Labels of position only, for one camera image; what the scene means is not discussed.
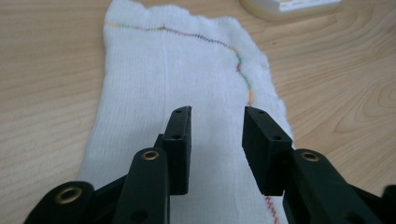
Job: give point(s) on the white plastic container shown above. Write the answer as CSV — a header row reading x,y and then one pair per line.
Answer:
x,y
289,7

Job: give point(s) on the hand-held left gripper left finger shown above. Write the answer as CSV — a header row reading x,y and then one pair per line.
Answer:
x,y
177,149

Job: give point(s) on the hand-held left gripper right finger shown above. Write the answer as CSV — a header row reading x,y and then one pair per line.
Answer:
x,y
264,149

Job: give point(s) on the white cloth with coloured stitching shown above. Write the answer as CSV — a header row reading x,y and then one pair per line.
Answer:
x,y
199,77

